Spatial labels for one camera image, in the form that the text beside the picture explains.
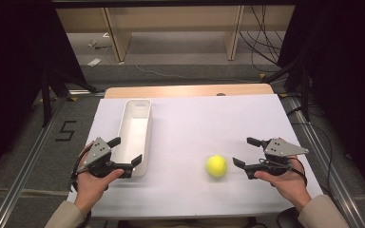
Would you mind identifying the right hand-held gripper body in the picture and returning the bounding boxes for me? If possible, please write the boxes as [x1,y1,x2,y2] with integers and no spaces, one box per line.
[259,137,310,177]

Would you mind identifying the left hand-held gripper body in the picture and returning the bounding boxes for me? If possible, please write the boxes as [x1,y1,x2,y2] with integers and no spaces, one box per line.
[83,136,124,179]

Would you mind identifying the white plastic bin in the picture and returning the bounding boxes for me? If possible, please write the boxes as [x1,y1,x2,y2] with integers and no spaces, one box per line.
[110,98,154,178]

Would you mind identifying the yellow tennis ball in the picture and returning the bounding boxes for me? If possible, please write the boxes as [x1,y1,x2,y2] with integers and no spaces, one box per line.
[205,154,228,178]

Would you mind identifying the person's left hand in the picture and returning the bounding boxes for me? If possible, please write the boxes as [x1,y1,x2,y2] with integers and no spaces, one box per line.
[73,141,125,217]

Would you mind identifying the person's right hand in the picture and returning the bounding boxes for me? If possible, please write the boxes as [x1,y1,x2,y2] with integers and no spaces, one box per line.
[254,137,313,214]

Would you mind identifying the white board table cover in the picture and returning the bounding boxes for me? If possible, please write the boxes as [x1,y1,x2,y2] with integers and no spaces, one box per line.
[66,93,332,220]

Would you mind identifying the black tripod stand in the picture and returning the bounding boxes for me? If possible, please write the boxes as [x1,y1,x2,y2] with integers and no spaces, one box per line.
[38,66,100,128]
[260,56,314,124]

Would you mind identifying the white paper scrap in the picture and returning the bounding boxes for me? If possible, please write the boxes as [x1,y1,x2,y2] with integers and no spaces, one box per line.
[86,57,104,67]

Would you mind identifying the black curtain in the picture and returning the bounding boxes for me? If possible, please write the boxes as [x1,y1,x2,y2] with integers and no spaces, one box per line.
[276,0,365,198]
[0,0,87,188]

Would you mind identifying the right hand-held gripper black cable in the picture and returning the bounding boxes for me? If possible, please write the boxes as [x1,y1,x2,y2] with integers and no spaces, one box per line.
[259,157,309,188]

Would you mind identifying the hand-held gripper black cable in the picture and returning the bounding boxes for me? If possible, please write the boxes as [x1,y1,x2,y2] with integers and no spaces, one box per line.
[68,146,93,228]
[259,157,309,188]

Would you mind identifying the left hand-held gripper black cable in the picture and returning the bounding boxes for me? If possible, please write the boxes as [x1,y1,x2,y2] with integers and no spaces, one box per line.
[68,146,93,228]

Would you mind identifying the long aluminium floor rail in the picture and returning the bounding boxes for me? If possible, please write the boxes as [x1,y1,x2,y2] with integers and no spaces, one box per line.
[0,97,68,228]
[285,94,365,228]

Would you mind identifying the black floor cable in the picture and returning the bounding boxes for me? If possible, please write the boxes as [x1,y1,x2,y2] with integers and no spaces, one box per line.
[288,104,336,195]

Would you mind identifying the short aluminium floor rail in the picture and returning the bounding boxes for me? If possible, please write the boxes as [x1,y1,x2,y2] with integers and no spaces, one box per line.
[67,88,106,98]

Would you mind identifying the hanging black cables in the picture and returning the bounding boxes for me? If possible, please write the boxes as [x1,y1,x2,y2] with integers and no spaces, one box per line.
[238,5,287,74]

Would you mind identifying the light wooden desk frame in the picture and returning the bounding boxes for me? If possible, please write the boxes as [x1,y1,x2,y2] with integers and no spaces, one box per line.
[55,5,297,64]

